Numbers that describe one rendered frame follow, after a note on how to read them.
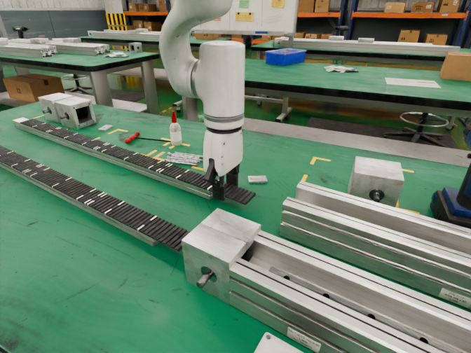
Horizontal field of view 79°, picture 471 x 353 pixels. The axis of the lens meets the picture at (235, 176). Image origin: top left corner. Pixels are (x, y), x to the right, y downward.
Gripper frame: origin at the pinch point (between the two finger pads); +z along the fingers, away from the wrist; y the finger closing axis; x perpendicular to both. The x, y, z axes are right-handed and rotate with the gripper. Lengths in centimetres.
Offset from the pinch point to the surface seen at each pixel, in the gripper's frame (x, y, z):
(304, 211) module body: 21.0, 5.0, -4.3
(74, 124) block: -77, -9, 2
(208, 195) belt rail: -3.9, 1.8, 2.7
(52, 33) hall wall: -1160, -601, 39
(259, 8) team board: -126, -255, -37
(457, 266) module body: 44.9, 5.1, -3.5
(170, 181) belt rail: -16.7, 1.4, 3.0
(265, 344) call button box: 25.4, 29.7, -2.0
